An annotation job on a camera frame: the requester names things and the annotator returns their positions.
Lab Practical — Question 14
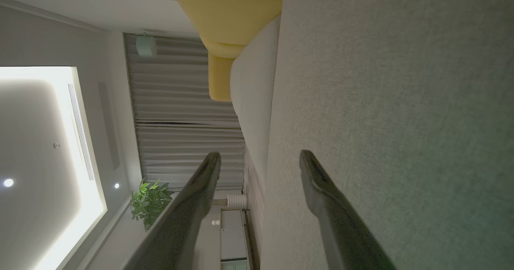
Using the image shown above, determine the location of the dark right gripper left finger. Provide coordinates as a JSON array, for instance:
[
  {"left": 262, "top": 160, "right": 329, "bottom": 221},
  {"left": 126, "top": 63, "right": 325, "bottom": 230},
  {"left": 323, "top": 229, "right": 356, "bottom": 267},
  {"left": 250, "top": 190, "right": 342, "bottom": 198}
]
[{"left": 122, "top": 152, "right": 222, "bottom": 270}]

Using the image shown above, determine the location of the green potted plant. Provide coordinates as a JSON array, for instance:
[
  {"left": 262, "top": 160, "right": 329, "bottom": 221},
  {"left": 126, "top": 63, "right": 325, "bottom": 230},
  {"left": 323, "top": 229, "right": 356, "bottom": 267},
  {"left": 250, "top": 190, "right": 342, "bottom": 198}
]
[{"left": 131, "top": 179, "right": 175, "bottom": 231}]

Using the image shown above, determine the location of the grey pleated curtain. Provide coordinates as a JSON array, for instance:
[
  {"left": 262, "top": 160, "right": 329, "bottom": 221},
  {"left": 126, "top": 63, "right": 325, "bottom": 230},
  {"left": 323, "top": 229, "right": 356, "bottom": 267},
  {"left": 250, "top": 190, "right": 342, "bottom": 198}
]
[{"left": 124, "top": 33, "right": 245, "bottom": 194}]

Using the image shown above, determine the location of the white ribbed table lamp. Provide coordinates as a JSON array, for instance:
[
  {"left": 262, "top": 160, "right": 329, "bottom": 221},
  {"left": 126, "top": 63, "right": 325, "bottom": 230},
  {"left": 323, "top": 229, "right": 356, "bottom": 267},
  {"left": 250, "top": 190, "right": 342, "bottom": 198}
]
[{"left": 212, "top": 194, "right": 248, "bottom": 209}]

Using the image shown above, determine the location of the grey fabric sofa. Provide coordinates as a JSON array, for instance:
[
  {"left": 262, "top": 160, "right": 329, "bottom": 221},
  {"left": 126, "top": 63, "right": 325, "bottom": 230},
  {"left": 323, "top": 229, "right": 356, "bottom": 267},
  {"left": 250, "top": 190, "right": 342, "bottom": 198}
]
[{"left": 230, "top": 0, "right": 514, "bottom": 270}]

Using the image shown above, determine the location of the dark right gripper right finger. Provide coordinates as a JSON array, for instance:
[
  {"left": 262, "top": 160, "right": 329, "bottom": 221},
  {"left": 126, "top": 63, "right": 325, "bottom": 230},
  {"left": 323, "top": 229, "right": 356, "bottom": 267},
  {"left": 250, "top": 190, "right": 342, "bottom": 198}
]
[{"left": 299, "top": 150, "right": 398, "bottom": 270}]

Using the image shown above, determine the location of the yellow sofa cushion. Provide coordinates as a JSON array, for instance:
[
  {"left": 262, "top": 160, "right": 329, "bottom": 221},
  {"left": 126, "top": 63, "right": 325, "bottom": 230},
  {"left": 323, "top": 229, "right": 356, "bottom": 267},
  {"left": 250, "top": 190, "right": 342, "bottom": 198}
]
[{"left": 165, "top": 0, "right": 286, "bottom": 102}]

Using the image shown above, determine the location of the white cabinet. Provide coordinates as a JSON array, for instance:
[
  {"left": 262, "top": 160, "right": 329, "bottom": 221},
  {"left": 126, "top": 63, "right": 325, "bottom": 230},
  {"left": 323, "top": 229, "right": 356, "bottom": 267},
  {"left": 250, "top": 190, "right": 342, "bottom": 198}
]
[{"left": 220, "top": 209, "right": 250, "bottom": 270}]

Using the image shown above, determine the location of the round pale lamp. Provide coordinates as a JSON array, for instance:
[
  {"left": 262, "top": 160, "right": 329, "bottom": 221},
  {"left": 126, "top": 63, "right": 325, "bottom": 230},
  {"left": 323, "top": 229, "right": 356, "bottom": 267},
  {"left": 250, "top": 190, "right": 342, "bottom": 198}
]
[{"left": 135, "top": 35, "right": 158, "bottom": 58}]

